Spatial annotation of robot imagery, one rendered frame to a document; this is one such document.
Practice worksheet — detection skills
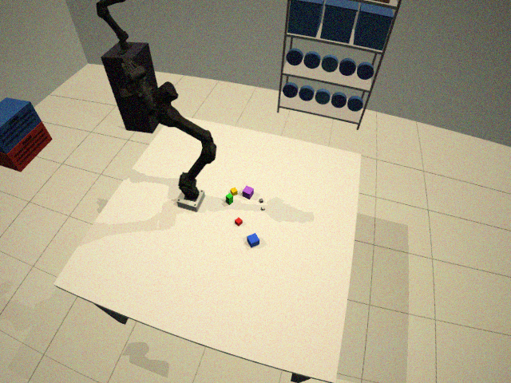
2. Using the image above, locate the blue block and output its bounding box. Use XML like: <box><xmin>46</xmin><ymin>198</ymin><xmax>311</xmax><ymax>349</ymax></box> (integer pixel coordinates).
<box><xmin>247</xmin><ymin>233</ymin><xmax>259</xmax><ymax>247</ymax></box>

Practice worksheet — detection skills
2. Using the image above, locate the purple block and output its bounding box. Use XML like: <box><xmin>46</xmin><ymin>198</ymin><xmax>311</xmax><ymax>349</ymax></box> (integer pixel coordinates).
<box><xmin>242</xmin><ymin>186</ymin><xmax>254</xmax><ymax>199</ymax></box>

